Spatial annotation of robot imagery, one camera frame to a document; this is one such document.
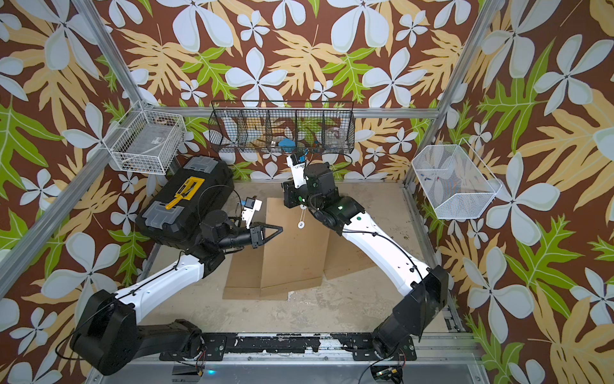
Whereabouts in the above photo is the black yellow toolbox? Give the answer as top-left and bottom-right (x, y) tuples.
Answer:
(136, 156), (233, 249)

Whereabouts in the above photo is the white wire basket right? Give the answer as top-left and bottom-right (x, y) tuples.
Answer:
(412, 140), (503, 221)

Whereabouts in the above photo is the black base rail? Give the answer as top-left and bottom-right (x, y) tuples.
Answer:
(160, 332), (417, 362)

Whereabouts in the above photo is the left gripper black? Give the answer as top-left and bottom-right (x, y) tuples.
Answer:
(216, 221), (281, 253)

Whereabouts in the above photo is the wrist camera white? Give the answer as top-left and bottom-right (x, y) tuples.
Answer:
(286, 153), (306, 189)
(241, 197), (262, 229)

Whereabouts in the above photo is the white wire basket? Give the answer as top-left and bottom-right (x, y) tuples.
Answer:
(412, 140), (503, 221)
(103, 102), (186, 175)

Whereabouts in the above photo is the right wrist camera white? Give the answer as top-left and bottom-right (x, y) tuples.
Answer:
(286, 153), (306, 189)

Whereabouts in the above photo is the brown kraft file bag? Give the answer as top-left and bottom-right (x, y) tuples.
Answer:
(222, 247), (288, 301)
(261, 198), (330, 295)
(324, 231), (375, 280)

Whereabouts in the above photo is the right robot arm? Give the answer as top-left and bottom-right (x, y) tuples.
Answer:
(282, 155), (449, 358)

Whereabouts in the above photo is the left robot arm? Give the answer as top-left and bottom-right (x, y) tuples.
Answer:
(70, 210), (283, 375)

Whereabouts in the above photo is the white wire basket left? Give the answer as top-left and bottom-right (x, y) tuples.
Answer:
(103, 102), (186, 175)

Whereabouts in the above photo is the black wire basket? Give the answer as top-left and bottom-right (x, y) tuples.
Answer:
(208, 101), (356, 155)

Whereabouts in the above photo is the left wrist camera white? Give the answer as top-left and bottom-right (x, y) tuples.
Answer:
(241, 197), (262, 229)

